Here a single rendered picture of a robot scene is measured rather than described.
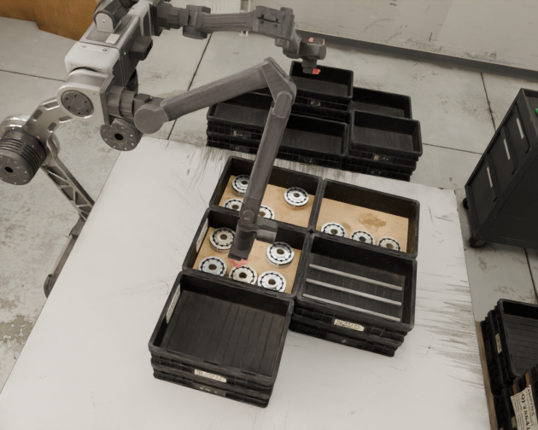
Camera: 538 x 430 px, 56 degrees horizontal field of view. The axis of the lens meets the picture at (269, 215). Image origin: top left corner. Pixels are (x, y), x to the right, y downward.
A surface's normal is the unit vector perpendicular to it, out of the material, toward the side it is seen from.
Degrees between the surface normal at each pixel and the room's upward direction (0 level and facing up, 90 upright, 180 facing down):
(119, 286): 0
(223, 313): 0
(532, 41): 90
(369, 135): 0
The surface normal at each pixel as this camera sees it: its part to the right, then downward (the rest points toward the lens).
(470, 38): -0.14, 0.74
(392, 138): 0.11, -0.65
